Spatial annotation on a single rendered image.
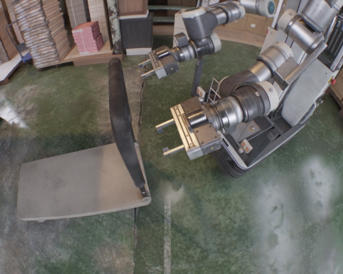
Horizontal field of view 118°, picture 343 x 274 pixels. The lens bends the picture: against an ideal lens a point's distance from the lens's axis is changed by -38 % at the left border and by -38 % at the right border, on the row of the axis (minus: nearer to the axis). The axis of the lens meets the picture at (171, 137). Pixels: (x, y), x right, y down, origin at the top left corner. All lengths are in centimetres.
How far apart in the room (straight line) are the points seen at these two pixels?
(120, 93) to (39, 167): 89
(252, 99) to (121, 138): 30
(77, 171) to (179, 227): 66
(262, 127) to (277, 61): 60
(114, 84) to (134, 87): 123
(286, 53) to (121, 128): 49
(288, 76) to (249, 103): 19
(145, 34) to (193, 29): 156
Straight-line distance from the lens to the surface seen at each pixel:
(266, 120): 111
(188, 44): 61
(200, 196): 106
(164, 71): 57
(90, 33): 224
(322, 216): 164
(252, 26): 391
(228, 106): 38
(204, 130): 36
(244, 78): 48
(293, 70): 54
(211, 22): 61
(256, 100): 40
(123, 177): 89
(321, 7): 61
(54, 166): 110
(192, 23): 58
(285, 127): 122
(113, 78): 45
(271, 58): 52
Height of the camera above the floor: 101
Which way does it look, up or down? 56 degrees down
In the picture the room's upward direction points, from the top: 4 degrees clockwise
